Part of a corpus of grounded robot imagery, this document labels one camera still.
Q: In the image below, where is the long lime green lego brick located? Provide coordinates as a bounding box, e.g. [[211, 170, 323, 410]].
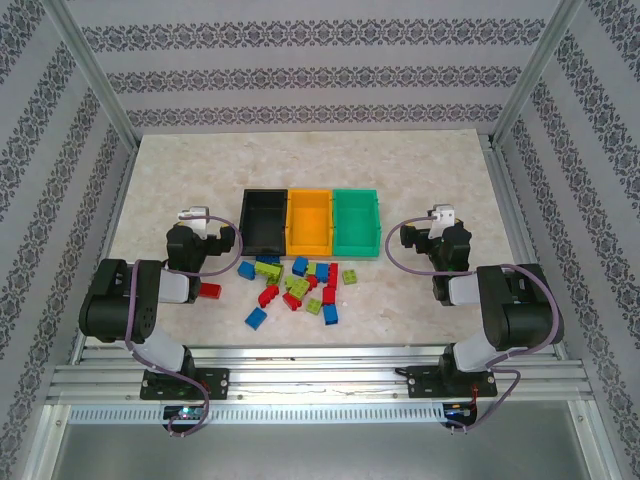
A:
[[253, 262, 285, 286], [284, 276, 311, 300]]

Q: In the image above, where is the black plastic bin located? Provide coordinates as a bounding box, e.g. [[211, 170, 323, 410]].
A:
[[238, 187, 290, 255]]

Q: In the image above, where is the green plastic bin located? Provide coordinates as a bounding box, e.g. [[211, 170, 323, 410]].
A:
[[331, 187, 382, 259]]

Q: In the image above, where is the yellow plastic bin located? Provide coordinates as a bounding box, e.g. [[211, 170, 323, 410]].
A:
[[284, 188, 336, 257]]

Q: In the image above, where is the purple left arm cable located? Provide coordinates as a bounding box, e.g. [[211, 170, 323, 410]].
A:
[[124, 212, 245, 439]]

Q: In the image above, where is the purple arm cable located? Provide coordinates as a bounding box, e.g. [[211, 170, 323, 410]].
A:
[[384, 215, 565, 437], [124, 212, 245, 439]]

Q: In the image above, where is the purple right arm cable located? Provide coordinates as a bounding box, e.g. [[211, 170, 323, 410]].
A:
[[384, 215, 565, 437]]

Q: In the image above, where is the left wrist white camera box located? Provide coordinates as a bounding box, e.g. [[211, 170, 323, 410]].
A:
[[177, 205, 210, 237]]

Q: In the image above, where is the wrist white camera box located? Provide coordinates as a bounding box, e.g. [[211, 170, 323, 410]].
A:
[[430, 202, 459, 240], [177, 205, 210, 237]]

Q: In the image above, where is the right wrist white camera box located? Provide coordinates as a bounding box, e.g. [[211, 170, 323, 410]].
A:
[[430, 202, 459, 240]]

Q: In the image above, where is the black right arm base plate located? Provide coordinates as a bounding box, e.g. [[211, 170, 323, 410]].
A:
[[407, 364, 499, 400]]

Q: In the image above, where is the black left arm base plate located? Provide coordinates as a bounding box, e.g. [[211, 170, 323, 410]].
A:
[[141, 368, 230, 401]]

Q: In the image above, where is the aluminium mounting rail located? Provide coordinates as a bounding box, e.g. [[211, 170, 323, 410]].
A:
[[47, 343, 594, 407]]

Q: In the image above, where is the aluminium frame post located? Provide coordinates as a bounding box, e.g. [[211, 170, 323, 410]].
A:
[[491, 0, 585, 147], [48, 0, 140, 151]]

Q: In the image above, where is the perforated metal cable tray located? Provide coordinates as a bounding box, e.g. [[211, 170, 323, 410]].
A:
[[67, 403, 447, 426]]

